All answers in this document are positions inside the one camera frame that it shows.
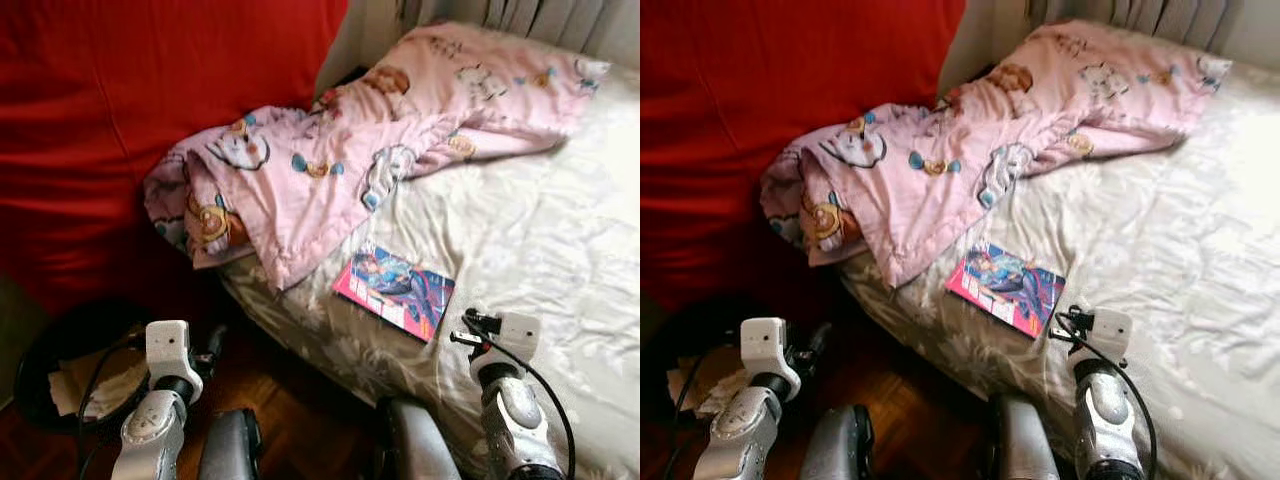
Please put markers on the large red cushion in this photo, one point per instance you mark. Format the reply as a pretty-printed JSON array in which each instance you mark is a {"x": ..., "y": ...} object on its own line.
[
  {"x": 780, "y": 120},
  {"x": 150, "y": 120}
]

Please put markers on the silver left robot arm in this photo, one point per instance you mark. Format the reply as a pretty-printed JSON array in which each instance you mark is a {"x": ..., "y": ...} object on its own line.
[
  {"x": 150, "y": 430},
  {"x": 740, "y": 435}
]

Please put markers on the pink blue comic book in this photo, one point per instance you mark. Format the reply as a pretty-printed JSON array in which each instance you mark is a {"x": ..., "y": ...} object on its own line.
[
  {"x": 395, "y": 290},
  {"x": 1005, "y": 285}
]

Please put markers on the crumpled brown paper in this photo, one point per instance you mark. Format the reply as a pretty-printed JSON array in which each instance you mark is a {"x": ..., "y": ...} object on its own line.
[
  {"x": 710, "y": 385},
  {"x": 110, "y": 385}
]

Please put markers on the black round waste bin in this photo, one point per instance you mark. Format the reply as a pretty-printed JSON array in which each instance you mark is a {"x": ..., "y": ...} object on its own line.
[
  {"x": 700, "y": 328},
  {"x": 40, "y": 350}
]

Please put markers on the beige floral bed sheet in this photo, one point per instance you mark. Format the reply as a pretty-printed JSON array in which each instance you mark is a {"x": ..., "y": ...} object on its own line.
[
  {"x": 520, "y": 230},
  {"x": 1150, "y": 230}
]

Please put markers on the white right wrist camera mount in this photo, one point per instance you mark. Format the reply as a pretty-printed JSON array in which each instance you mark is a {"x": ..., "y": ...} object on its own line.
[
  {"x": 518, "y": 335},
  {"x": 1110, "y": 330}
]

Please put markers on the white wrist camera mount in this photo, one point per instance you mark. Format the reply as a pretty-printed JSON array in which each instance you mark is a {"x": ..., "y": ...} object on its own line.
[
  {"x": 518, "y": 335},
  {"x": 765, "y": 345},
  {"x": 1110, "y": 330},
  {"x": 168, "y": 345}
]

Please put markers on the pink cartoon print blanket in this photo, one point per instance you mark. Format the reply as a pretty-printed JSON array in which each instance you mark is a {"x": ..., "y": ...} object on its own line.
[
  {"x": 330, "y": 170},
  {"x": 950, "y": 170}
]

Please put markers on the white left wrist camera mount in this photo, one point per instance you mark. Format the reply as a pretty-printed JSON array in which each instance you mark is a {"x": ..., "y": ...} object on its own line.
[
  {"x": 168, "y": 345},
  {"x": 765, "y": 345}
]

